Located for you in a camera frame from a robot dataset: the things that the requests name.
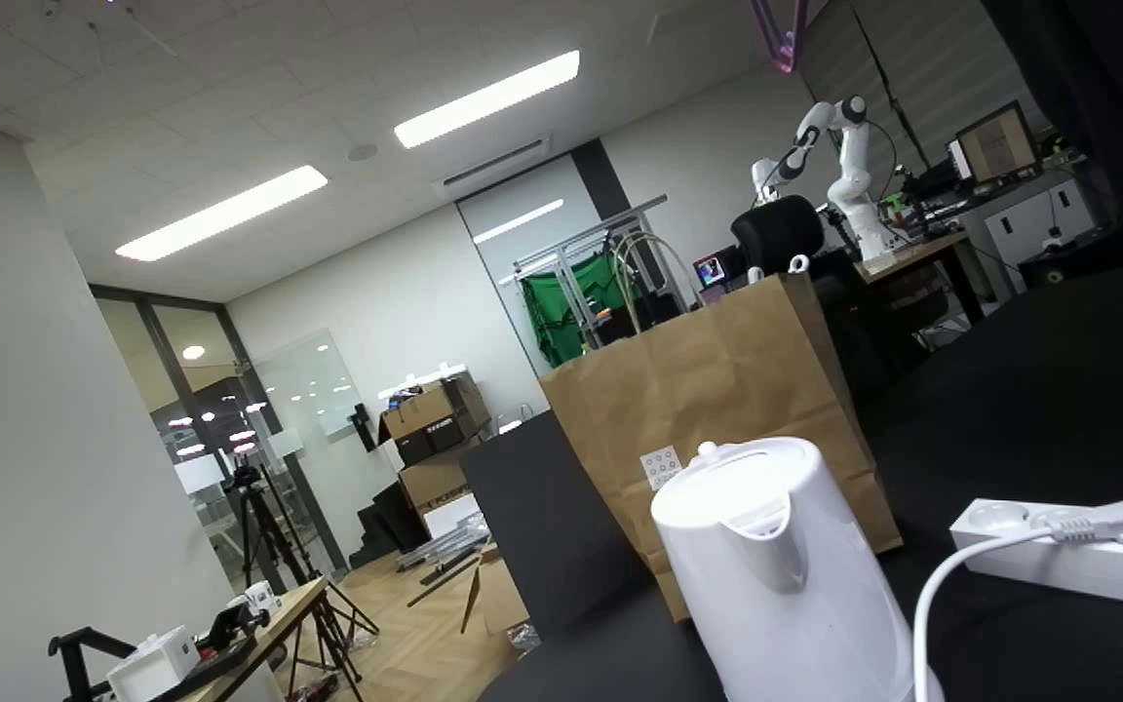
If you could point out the purple plastic hanger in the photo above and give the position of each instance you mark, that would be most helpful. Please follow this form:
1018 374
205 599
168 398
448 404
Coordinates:
780 29

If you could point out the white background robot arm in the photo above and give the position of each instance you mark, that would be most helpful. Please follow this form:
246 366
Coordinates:
849 194

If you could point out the green cloth on rack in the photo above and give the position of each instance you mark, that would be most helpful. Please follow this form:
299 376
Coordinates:
554 320

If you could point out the metal clothes rack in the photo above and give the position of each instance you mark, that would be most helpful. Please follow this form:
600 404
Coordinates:
641 264

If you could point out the stacked cardboard boxes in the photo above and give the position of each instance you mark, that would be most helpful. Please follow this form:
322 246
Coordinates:
429 432

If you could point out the dark grey panel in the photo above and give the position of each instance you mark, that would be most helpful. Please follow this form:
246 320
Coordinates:
550 527

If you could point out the black office chair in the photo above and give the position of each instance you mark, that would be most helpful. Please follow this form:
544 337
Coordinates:
774 232

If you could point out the white electric kettle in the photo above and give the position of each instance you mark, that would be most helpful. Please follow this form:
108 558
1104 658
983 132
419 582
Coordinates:
780 582

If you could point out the wooden side table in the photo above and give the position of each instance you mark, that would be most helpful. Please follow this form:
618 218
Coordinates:
306 630

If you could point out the wooden desk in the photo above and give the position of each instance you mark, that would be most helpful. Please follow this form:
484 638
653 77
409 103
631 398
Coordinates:
935 251

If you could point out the computer monitor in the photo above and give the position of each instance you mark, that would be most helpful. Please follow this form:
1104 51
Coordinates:
997 145

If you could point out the white drawer cabinet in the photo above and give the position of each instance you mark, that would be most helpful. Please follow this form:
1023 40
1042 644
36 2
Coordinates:
1039 220

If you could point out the white power strip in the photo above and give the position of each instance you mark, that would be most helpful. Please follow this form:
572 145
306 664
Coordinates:
1046 544

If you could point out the black camera tripod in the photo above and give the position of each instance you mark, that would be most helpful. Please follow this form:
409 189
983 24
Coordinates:
271 547

